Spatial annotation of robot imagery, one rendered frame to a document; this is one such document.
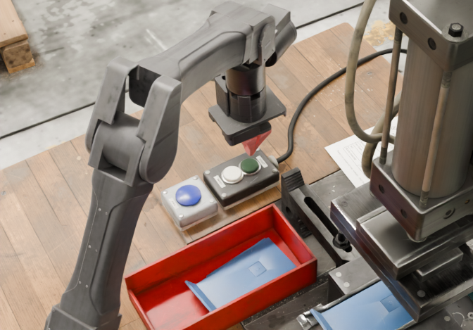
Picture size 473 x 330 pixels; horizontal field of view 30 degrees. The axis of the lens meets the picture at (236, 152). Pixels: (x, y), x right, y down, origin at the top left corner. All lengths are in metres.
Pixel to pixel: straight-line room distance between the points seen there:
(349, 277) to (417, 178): 0.33
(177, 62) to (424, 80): 0.34
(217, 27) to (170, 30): 1.95
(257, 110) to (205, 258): 0.24
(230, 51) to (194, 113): 0.43
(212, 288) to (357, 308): 0.23
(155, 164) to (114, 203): 0.07
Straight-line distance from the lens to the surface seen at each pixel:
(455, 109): 0.85
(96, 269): 1.09
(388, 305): 1.20
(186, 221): 1.37
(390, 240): 1.02
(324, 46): 1.66
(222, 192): 1.38
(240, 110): 1.27
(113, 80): 1.03
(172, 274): 1.32
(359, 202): 1.10
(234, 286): 1.31
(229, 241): 1.33
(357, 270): 1.23
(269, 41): 1.19
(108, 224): 1.06
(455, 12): 0.79
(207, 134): 1.51
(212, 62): 1.10
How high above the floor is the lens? 2.01
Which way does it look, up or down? 49 degrees down
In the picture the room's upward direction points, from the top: 4 degrees counter-clockwise
